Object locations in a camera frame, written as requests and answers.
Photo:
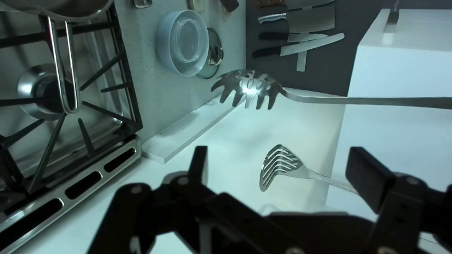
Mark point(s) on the stainless gas range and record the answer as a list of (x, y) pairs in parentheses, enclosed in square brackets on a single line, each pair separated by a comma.
[(57, 142)]

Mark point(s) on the silver slotted ladle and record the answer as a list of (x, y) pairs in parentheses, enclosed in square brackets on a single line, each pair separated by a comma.
[(249, 90)]

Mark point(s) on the pale blue bowl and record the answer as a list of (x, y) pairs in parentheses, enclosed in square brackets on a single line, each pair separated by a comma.
[(167, 43)]

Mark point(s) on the glass pot lid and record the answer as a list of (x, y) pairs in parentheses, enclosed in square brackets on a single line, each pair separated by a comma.
[(214, 54)]

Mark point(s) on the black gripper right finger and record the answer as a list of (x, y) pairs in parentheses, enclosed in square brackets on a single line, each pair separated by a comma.
[(401, 202)]

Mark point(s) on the stainless steel pot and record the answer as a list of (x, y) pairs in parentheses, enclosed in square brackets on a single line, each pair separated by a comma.
[(62, 57)]

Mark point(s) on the small round silver utensil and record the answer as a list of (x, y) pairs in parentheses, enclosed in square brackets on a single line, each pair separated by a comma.
[(142, 4)]

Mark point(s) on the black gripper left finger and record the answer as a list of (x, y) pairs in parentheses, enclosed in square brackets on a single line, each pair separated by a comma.
[(189, 207)]

